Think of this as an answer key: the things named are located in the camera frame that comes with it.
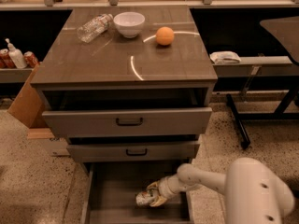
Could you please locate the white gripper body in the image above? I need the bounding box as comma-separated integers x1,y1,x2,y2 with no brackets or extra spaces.
158,175,187,200

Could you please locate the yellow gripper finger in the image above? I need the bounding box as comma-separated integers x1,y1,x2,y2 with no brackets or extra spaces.
149,195,167,207
146,181,159,190

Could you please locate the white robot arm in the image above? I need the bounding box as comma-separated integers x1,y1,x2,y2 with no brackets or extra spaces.
146,158,295,224

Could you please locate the middle grey drawer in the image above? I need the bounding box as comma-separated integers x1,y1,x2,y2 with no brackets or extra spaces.
67,141,199,162

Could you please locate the grey drawer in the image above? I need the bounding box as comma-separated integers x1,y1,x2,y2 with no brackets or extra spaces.
42,107,212,138
80,161,194,224
67,141,199,162

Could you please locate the bottom grey drawer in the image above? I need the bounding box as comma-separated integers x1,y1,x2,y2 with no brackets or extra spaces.
80,161,194,224

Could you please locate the top grey drawer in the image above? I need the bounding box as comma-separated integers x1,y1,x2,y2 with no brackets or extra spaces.
42,107,212,138

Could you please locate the grey drawer cabinet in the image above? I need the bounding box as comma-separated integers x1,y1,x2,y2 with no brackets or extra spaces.
30,5,219,224

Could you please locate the red soda can at edge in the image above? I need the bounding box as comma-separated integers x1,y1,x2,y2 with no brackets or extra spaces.
0,49,15,68

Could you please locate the white flat box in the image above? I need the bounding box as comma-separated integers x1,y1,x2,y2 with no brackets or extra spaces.
27,128,69,157

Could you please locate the folded white cloth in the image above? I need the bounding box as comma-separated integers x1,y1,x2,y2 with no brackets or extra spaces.
209,51,241,64

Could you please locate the orange fruit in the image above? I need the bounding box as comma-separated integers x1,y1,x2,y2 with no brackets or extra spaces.
156,27,174,46

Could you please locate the brown cardboard box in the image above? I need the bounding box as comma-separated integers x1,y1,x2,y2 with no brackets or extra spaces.
7,66,47,129

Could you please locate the white ceramic bowl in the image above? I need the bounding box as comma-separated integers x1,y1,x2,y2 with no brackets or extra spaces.
114,12,145,38

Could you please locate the clear plastic water bottle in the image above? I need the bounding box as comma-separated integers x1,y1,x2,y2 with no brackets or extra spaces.
77,14,113,43

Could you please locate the white pump bottle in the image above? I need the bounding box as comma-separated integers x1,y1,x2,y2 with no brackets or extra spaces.
6,38,27,69

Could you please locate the grey side table top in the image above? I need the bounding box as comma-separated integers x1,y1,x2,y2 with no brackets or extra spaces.
260,16,299,65

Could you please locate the black table leg frame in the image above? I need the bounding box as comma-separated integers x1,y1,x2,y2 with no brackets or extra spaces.
226,85,299,149

